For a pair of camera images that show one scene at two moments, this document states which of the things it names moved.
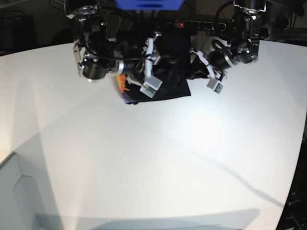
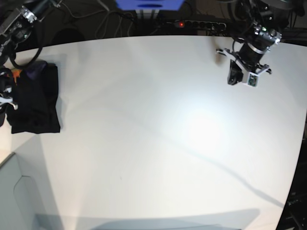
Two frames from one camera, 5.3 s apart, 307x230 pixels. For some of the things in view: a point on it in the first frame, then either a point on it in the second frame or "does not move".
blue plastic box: [150, 5] does not move
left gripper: [151, 58] → [8, 100]
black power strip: [198, 24] does not move
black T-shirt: [178, 64] → [36, 95]
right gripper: [197, 69] → [235, 74]
